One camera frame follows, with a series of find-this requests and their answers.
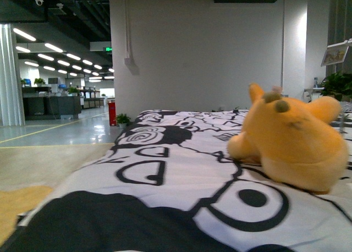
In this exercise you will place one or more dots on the large green potted plant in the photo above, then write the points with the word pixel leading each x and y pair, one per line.
pixel 337 85

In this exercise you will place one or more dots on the small potted floor plant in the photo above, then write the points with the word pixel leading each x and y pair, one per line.
pixel 122 120

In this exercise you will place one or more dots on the framed picture on stand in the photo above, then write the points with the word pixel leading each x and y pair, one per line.
pixel 336 53

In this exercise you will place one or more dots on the red fire extinguisher box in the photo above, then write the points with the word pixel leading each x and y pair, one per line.
pixel 112 113

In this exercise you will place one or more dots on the white wall junction box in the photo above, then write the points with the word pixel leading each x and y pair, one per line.
pixel 128 61

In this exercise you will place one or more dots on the black and white bedsheet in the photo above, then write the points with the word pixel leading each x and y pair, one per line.
pixel 168 184

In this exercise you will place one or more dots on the white curtain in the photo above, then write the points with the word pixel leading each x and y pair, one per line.
pixel 12 109

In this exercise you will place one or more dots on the orange plush toy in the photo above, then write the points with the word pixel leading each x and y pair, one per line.
pixel 292 140

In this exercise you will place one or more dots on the dark office counter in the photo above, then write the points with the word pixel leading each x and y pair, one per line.
pixel 40 104

